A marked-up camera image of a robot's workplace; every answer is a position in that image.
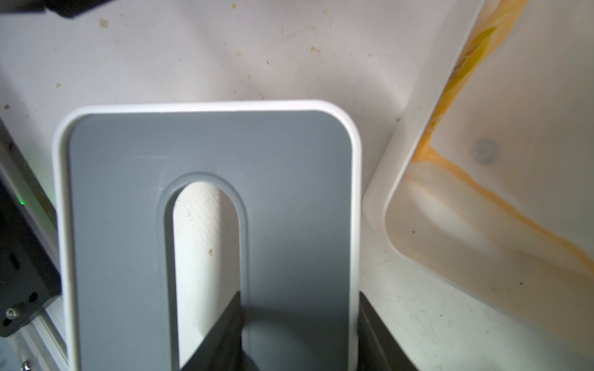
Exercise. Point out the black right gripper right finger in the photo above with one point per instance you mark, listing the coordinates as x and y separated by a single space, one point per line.
378 350

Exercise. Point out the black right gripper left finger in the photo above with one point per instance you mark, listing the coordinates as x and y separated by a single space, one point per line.
221 348

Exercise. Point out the white tissue box base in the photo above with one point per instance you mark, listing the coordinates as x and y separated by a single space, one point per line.
399 157

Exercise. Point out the grey tissue box lid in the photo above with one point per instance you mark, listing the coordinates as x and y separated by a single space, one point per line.
292 168

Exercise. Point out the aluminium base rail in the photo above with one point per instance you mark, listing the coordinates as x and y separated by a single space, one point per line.
38 345

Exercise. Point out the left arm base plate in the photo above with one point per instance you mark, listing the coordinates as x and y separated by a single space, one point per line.
29 280

